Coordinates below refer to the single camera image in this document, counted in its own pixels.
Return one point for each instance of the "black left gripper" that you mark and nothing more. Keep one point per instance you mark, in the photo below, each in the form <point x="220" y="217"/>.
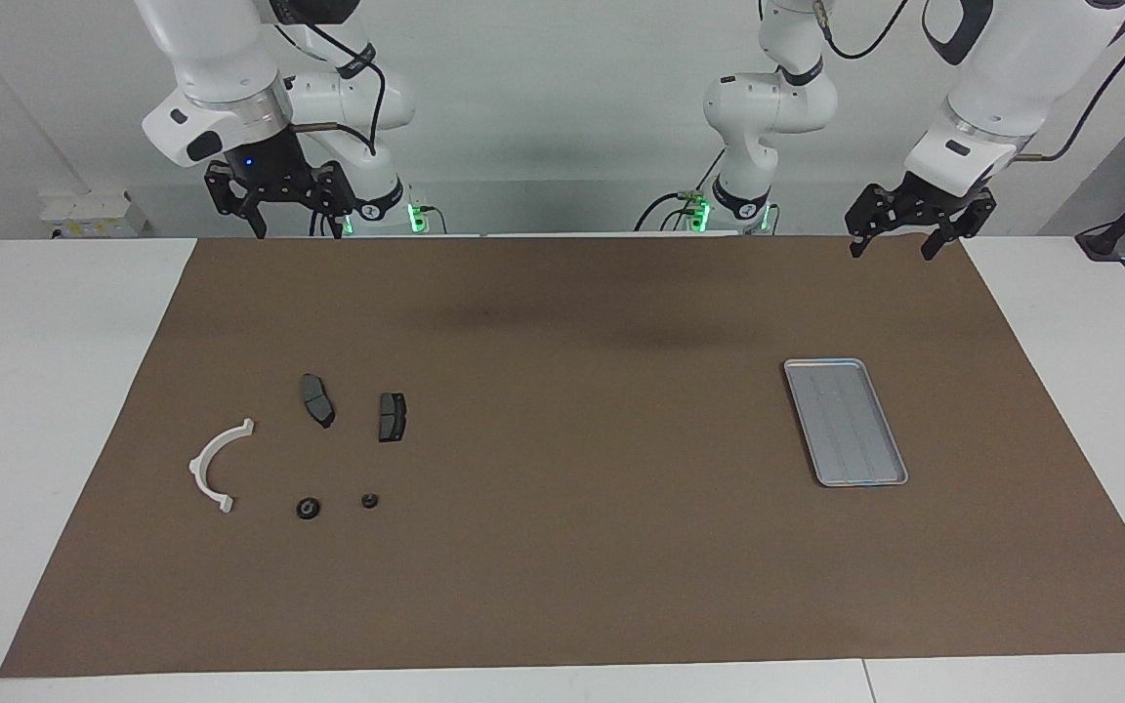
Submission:
<point x="929" y="200"/>

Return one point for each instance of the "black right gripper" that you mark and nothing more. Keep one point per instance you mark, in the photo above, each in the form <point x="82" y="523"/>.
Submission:
<point x="274" y="171"/>

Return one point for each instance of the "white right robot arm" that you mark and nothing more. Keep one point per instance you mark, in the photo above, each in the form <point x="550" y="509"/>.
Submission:
<point x="211" y="59"/>

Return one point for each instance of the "silver metal tray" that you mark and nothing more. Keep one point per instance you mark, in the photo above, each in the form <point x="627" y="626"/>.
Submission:
<point x="846" y="425"/>

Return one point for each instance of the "white power box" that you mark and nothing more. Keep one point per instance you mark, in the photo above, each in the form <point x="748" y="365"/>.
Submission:
<point x="94" y="213"/>

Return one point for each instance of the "curved dark grey brake pad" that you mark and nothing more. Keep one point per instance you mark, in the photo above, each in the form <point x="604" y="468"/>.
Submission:
<point x="316" y="398"/>

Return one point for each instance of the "rectangular dark grey brake pad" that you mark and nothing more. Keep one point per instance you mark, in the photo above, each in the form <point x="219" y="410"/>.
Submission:
<point x="392" y="418"/>

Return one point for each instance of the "brown table mat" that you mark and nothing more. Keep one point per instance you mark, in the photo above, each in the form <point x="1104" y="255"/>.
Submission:
<point x="621" y="566"/>

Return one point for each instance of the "white semicircular plastic bracket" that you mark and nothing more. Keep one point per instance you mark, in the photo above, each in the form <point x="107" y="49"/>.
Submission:
<point x="201" y="467"/>

